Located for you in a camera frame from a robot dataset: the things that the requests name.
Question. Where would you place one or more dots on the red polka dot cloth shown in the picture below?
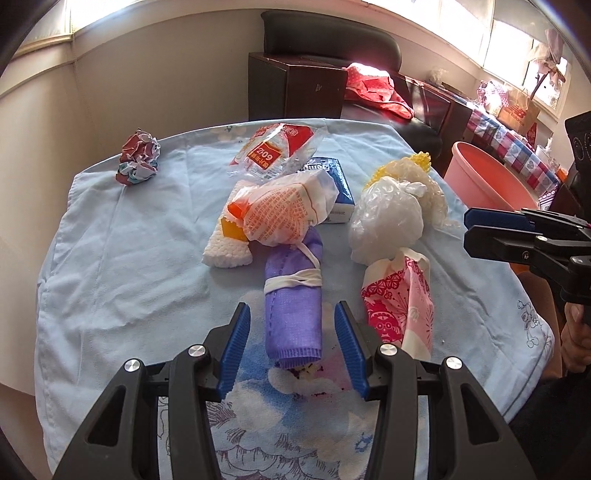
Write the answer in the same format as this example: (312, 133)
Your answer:
(375, 88)

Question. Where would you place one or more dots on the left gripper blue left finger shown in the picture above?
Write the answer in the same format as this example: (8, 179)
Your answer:
(234, 336)

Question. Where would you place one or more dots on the red white paper ball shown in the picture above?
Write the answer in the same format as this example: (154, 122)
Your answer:
(138, 161)

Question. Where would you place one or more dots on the black leather armchair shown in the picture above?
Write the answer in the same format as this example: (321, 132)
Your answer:
(301, 73)

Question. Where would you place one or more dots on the light blue floral tablecloth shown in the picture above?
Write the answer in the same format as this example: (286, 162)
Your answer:
(123, 278)

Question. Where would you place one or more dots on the person's right hand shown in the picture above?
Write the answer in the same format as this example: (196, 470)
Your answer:
(575, 339)

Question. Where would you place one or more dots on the checkered cloth side table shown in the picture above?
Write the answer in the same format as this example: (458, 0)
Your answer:
(485, 131)

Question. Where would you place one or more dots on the clear plastic bag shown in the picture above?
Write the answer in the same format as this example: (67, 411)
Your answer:
(387, 217)

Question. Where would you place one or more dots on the purple cloth roll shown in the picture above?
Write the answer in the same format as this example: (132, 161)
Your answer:
(293, 295)

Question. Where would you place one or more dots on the white foam piece orange label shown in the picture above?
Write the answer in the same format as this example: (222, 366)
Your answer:
(228, 247)

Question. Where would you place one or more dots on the pink plastic trash bin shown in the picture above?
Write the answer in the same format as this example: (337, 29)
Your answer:
(480, 180)

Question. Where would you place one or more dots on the yellow foam fruit net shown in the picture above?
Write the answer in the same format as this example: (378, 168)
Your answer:
(415, 169)

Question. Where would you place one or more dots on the clear red snack wrapper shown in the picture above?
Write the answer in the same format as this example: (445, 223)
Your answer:
(276, 150)

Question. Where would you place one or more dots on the brown paper shopping bag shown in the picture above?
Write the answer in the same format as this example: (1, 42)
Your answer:
(519, 112)

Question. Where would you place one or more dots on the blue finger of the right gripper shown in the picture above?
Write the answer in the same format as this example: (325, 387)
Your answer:
(505, 245)
(497, 218)

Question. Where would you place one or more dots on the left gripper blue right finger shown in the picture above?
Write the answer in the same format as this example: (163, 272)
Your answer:
(354, 348)

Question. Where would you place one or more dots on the white orange printed plastic bag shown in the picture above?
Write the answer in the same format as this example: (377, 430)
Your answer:
(282, 210)

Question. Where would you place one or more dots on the red pink patterned paper bag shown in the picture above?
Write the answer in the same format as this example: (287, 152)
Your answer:
(397, 297)

